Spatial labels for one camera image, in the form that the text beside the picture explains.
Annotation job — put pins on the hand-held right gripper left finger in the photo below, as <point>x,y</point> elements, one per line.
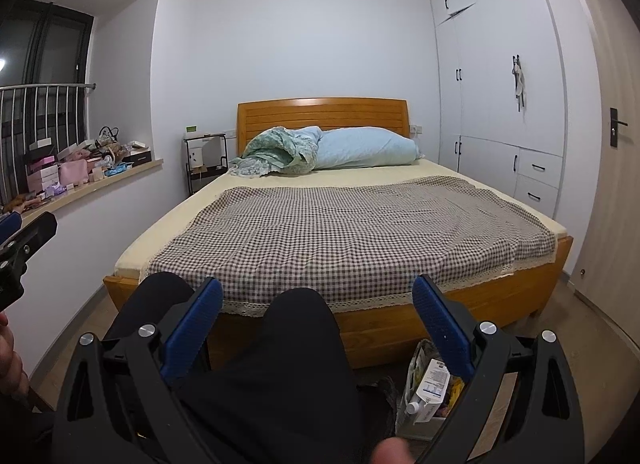
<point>192,331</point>

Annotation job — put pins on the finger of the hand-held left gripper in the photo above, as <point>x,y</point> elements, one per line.
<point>37,234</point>
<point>9,226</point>

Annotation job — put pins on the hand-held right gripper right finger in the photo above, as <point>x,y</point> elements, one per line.
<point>442,326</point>

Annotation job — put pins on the blue cardboard box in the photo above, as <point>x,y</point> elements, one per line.
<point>432,389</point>

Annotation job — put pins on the clear plastic bottle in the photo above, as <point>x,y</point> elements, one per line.
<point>412,408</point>

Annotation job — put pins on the white waste bin with liner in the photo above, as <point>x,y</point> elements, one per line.
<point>412,426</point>

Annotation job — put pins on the person's left hand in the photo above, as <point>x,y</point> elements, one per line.
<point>12,364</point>

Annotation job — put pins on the person's right hand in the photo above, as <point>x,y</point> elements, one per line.
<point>392,453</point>

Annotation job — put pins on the pile of pink boxes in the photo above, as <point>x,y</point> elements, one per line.
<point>65,171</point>

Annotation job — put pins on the blue packet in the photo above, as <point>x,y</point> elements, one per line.
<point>119,170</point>

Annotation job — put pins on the person's right leg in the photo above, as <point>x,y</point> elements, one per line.
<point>290,369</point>

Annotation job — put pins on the metal railing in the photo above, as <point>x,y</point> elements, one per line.
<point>50,119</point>

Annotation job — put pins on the brown checkered blanket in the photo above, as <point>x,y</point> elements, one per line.
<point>360,244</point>

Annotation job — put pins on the black box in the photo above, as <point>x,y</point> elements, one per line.
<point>137,158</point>

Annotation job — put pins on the black metal bedside rack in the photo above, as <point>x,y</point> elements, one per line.
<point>187,174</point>

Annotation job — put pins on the small white appliance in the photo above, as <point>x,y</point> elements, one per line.
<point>195,158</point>

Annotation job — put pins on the dark window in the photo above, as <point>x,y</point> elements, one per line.
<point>60,49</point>

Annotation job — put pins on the light blue pillow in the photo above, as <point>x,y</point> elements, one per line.
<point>365,149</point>

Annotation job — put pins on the cream door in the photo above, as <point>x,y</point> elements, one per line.
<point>615,234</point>

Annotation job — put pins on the green floral quilt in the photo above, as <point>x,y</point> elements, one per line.
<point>275,151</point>

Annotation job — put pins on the white wardrobe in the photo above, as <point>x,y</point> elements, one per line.
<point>500,84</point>

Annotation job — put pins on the grey hanging cloth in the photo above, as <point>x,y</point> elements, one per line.
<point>519,84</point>

